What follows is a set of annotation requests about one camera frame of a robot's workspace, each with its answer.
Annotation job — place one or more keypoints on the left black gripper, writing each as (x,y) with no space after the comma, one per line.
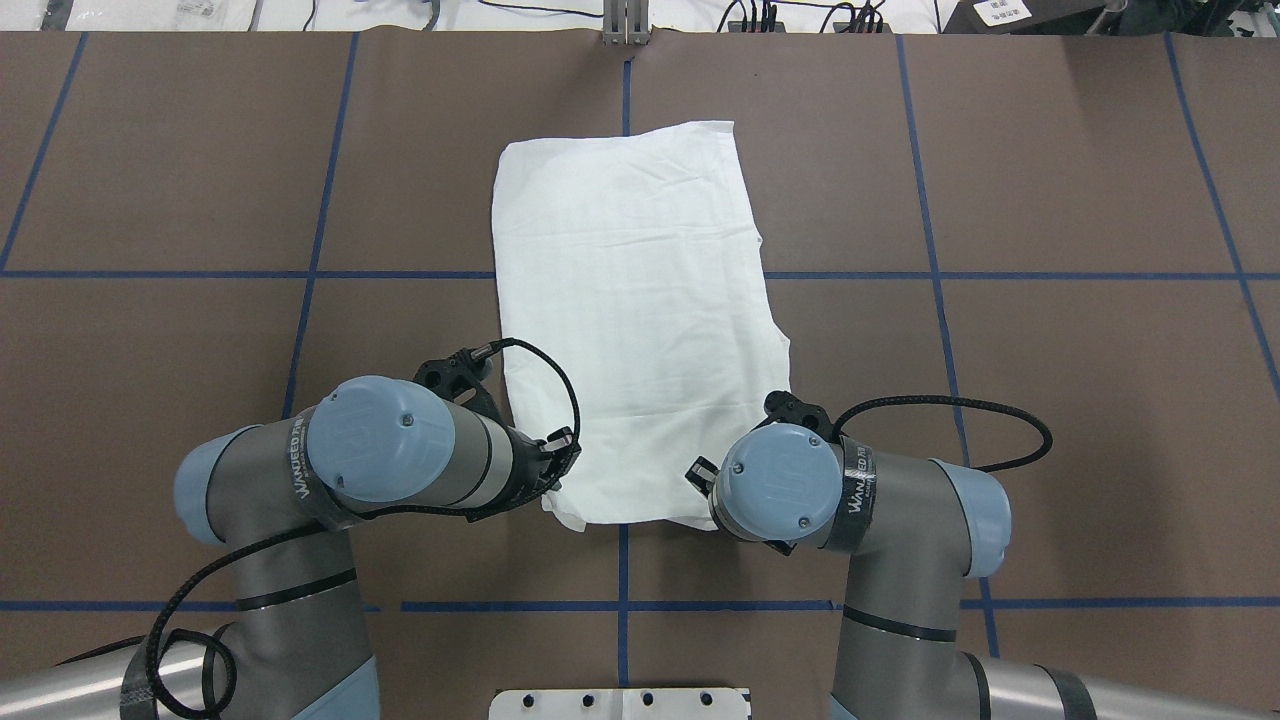
(527,470)

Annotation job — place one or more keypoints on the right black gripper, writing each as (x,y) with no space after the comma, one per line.
(699,473)

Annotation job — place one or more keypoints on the white long-sleeve printed shirt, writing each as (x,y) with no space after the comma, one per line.
(636,264)

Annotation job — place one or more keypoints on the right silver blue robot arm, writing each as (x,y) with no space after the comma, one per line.
(913,531)

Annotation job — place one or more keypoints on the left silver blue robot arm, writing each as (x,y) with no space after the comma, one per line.
(275,628)

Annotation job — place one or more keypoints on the black power adapter with label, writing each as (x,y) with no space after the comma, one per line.
(1021,17)

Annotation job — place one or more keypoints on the white camera mast with base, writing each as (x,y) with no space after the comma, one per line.
(623,703)

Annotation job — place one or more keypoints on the aluminium frame post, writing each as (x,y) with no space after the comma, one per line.
(626,22)

